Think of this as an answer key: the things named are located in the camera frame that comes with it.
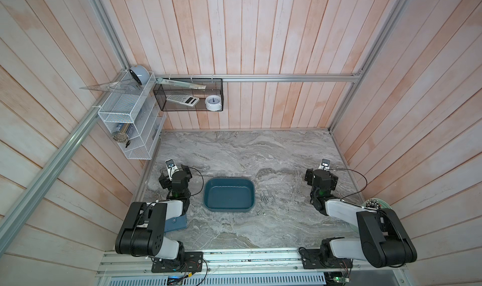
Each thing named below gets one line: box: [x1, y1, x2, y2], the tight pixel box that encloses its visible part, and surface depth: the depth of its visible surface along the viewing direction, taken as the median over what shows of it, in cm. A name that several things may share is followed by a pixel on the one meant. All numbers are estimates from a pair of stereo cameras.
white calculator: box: [166, 94, 200, 108], surface depth 100 cm
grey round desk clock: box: [129, 65, 150, 86], surface depth 85 cm
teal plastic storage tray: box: [203, 177, 256, 213], surface depth 92 cm
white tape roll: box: [204, 94, 222, 112], surface depth 97 cm
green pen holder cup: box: [361, 197, 393, 209], surface depth 73 cm
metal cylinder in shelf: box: [112, 122, 130, 143], surface depth 78 cm
